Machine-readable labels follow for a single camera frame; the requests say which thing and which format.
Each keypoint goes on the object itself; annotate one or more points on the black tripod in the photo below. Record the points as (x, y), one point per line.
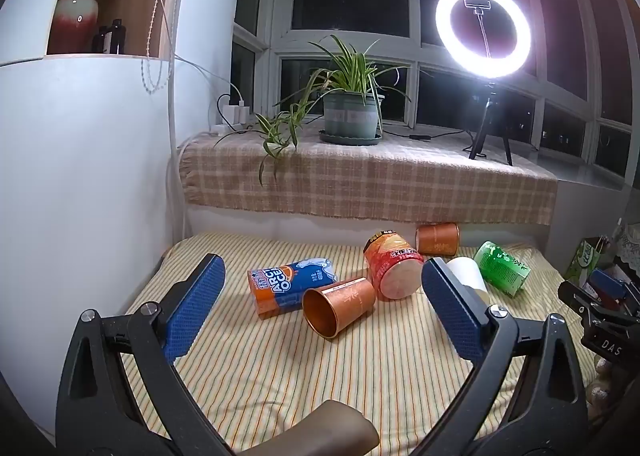
(487, 119)

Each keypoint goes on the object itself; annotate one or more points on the brown chair back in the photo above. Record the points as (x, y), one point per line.
(325, 428)

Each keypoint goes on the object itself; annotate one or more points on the striped yellow cloth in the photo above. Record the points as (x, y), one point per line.
(310, 376)

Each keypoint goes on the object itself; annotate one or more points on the dark glass bottle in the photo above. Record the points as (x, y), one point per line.
(116, 39)
(100, 41)

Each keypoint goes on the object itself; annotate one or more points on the copper paper cup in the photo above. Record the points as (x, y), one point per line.
(437, 239)
(340, 306)

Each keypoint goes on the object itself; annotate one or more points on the white paper cup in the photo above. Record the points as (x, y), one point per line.
(467, 273)

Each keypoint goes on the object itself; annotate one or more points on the red ceramic vase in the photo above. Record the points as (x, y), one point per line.
(77, 11)

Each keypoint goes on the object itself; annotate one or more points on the green plant saucer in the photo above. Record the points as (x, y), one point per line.
(350, 139)

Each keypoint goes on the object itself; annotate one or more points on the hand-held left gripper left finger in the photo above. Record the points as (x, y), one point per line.
(192, 303)

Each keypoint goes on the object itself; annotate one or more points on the spider plant in green pot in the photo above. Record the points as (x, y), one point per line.
(350, 111)

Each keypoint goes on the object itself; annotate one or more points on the green paper box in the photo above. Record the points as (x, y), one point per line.
(585, 261)

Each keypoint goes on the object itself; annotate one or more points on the beige plaid cloth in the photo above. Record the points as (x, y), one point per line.
(380, 181)

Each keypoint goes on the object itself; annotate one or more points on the red and orange snack tub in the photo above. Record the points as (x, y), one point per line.
(392, 266)

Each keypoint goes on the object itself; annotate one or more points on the white power strip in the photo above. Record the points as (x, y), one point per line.
(232, 128)

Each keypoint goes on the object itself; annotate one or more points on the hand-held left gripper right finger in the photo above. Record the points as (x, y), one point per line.
(452, 306)

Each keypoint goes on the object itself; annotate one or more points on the green drink can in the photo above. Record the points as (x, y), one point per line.
(502, 268)

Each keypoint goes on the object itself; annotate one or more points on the person's right hand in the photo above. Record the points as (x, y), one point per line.
(602, 386)

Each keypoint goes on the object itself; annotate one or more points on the white charger plug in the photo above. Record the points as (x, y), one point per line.
(242, 112)
(230, 112)

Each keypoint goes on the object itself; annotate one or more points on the white lace cloth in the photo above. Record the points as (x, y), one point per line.
(625, 246)

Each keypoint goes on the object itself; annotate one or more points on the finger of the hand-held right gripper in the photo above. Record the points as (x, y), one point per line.
(582, 303)
(606, 284)

